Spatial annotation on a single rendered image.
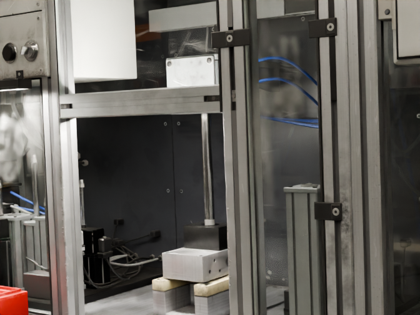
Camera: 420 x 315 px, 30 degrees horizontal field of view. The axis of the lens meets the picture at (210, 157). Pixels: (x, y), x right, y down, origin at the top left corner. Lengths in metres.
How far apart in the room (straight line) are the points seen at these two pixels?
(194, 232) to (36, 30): 0.49
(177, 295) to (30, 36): 0.57
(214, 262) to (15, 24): 0.59
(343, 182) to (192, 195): 0.74
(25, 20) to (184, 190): 0.57
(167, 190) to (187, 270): 0.44
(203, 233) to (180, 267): 0.08
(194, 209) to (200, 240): 0.32
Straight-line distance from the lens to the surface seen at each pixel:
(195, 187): 1.83
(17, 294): 1.54
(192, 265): 1.46
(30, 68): 1.53
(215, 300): 1.46
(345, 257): 1.16
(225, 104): 1.25
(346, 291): 1.17
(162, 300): 1.51
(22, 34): 1.55
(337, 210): 1.15
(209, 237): 1.51
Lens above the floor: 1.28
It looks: 3 degrees down
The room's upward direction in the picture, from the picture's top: 2 degrees counter-clockwise
